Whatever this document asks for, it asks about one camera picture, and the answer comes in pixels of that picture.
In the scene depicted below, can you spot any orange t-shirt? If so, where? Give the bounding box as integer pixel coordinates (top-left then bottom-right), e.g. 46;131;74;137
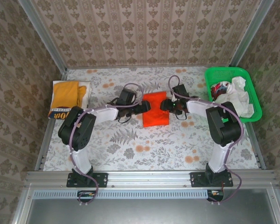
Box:
142;91;170;128

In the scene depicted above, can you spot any yellow folded clothes stack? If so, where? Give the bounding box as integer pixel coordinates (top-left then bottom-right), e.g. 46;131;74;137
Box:
52;80;92;110

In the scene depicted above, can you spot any floral tablecloth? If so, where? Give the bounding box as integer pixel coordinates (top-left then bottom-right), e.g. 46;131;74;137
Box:
43;67;259;171

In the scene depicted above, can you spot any crumpled multicolour t-shirt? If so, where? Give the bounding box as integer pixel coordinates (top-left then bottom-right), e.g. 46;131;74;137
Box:
210;81;231;101

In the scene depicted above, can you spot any green plastic basket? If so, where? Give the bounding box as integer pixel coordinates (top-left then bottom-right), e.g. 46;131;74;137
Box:
204;67;263;123

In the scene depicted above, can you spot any crumpled white t-shirt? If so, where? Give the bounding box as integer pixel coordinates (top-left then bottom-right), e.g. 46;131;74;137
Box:
214;76;255;119

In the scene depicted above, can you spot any folded yellow t-shirt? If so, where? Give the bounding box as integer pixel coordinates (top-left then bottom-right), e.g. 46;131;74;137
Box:
50;81;87;110

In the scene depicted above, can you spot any folded navy printed t-shirt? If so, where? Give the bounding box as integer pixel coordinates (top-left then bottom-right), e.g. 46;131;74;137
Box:
48;106;72;120

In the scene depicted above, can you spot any grey metal front panel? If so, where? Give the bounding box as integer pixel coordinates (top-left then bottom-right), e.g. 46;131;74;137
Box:
11;189;280;224

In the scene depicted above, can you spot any aluminium front frame rail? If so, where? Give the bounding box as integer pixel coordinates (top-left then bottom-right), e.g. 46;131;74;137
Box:
24;170;277;190

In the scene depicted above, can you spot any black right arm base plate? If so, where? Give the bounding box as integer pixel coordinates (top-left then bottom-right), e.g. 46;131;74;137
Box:
190;171;234;188

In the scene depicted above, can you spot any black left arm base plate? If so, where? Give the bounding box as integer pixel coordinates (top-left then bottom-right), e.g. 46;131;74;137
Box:
66;171;108;189

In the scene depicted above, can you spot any grey slotted cable duct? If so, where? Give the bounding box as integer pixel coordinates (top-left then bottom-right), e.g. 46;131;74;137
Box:
32;189;207;199

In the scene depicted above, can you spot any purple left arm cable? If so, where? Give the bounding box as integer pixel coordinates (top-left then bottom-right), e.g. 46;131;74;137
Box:
70;83;145;207

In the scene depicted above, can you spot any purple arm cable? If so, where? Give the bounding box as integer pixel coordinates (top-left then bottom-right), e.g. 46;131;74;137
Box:
70;83;145;207
168;75;245;206

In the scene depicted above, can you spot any aluminium right side rail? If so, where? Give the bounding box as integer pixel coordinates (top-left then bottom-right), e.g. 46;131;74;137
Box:
246;121;266;170

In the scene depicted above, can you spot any black connector board with wires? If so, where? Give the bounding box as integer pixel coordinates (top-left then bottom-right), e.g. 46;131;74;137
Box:
206;189;224;203
77;190;96;203

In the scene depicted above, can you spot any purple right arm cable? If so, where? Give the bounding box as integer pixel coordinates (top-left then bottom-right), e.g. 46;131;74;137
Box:
168;75;245;206

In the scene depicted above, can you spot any aluminium right frame post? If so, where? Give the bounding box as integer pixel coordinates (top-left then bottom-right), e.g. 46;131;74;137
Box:
230;0;275;67

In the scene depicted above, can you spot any aluminium frame post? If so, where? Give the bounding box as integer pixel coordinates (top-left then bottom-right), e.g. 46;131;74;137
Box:
17;0;68;73
230;0;275;67

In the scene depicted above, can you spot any aluminium left side rail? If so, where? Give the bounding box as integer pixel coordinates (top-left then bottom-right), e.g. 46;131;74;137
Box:
35;69;68;171

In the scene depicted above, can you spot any aluminium left frame post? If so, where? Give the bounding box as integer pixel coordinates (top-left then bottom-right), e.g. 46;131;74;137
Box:
17;0;68;73

